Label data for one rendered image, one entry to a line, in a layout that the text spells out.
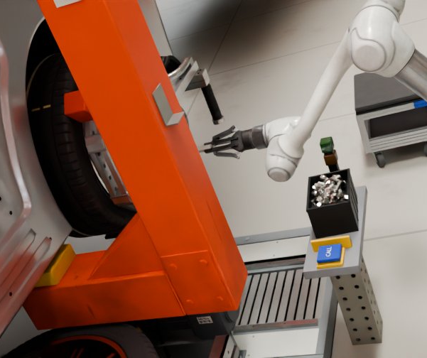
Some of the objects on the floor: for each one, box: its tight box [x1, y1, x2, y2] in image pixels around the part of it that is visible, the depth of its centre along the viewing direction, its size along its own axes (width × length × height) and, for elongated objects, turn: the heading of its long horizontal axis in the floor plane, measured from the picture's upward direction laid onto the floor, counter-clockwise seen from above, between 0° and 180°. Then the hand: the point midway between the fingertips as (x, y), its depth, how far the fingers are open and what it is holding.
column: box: [330, 255, 383, 345], centre depth 227 cm, size 10×10×42 cm
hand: (204, 148), depth 258 cm, fingers closed
